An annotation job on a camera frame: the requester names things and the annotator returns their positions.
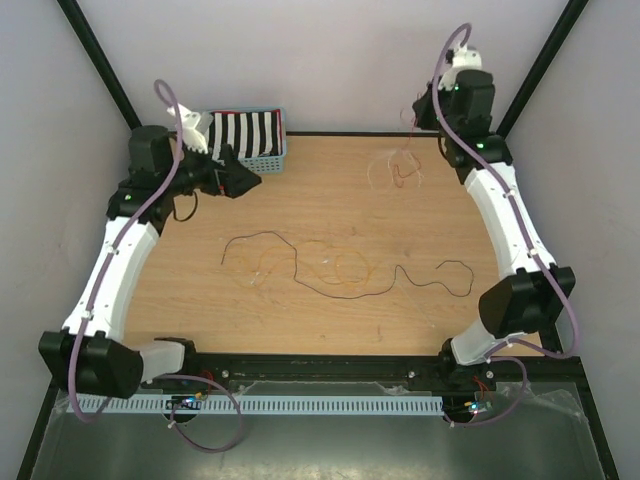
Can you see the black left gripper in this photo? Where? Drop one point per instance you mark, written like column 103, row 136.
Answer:
column 234, row 182

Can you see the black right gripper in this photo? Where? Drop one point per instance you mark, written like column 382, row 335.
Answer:
column 422, row 106

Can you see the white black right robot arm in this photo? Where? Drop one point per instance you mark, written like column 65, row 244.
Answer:
column 533, row 290

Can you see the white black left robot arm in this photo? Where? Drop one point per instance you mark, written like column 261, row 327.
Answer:
column 88, row 351

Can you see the clear zip tie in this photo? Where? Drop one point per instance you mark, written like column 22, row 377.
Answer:
column 418, row 308

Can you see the light blue plastic basket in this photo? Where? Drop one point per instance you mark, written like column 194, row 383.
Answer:
column 265, row 165

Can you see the black white striped cloth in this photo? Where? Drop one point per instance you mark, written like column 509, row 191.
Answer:
column 252, row 134

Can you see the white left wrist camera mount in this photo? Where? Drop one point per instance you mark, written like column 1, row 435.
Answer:
column 195, row 128

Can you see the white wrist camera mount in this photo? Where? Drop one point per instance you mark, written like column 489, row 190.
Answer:
column 195, row 128
column 458, row 59

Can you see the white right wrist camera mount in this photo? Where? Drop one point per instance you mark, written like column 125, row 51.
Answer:
column 458, row 59

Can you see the light blue slotted cable duct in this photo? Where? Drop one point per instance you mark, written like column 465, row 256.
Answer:
column 279, row 405

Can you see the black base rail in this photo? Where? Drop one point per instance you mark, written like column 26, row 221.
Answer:
column 417, row 373

